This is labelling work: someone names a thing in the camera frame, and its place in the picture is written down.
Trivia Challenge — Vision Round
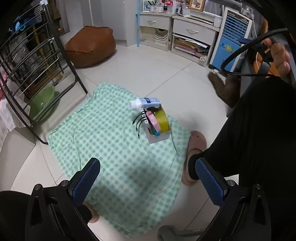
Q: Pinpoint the thick black cable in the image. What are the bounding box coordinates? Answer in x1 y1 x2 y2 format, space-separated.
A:
221 28 289 77

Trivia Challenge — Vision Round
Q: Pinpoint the white wardrobe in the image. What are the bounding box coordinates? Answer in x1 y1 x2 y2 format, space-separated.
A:
122 0 139 47

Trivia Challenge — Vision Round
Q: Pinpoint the brown hanging garment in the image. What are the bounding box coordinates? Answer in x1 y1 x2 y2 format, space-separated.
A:
50 0 64 33

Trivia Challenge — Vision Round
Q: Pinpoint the brown bean bag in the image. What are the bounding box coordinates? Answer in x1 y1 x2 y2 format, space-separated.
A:
64 25 116 68

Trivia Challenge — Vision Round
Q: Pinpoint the green checked cloth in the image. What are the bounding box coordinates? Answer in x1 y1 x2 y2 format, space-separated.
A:
47 82 192 238

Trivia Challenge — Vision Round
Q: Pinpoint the plastic bottle with blue label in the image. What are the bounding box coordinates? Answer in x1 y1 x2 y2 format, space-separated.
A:
129 97 161 111

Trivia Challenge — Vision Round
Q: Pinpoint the yellow tape roll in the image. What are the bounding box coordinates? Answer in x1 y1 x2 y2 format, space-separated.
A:
154 108 171 133

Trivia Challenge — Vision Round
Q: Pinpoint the black cable bundle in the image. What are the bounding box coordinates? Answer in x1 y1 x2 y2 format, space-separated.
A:
132 109 148 138

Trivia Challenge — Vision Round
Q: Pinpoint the stack of documents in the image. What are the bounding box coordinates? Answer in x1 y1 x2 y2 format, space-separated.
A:
173 35 210 56

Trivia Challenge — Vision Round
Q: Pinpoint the black metal rack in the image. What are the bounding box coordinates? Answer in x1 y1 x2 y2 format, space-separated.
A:
0 0 89 145

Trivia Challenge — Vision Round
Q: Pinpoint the pink plastic tube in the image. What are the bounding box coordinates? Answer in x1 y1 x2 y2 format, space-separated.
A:
145 111 161 132

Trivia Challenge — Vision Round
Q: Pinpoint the small cardboard box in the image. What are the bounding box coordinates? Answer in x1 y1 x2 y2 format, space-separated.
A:
142 105 172 144

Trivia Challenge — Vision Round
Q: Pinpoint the white and blue air cooler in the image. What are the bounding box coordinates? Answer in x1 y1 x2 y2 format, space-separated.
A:
209 7 253 73

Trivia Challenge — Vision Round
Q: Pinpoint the light blue pole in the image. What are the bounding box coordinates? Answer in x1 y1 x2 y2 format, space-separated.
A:
136 0 141 47

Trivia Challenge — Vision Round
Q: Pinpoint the person's right hand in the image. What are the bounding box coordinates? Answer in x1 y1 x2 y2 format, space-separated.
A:
264 37 293 84

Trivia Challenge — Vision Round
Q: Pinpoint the green plastic basin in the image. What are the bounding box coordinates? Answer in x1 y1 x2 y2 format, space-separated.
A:
29 85 56 123

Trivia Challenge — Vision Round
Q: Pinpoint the wooden picture frame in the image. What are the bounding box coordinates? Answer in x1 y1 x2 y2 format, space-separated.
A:
188 0 206 12

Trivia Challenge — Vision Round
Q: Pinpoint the person's right leg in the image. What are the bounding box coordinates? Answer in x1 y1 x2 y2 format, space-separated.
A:
187 77 296 241

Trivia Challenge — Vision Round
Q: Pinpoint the yellow mop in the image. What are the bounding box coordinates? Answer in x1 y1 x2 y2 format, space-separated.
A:
32 23 65 80

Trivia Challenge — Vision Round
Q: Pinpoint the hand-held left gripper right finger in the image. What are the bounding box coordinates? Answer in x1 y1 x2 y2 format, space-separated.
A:
195 158 273 241

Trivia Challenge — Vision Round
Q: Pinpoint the blue cloth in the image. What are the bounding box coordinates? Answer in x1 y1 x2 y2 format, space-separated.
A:
9 19 30 33

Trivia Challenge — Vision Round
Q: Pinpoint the pink lace cloth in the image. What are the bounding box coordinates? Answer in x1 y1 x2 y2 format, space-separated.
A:
0 70 28 132

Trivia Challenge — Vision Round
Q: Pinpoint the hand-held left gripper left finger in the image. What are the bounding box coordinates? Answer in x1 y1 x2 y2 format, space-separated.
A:
25 158 101 241

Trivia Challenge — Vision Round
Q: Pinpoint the cluster of cosmetic jars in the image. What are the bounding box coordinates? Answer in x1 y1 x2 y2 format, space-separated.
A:
142 0 183 13

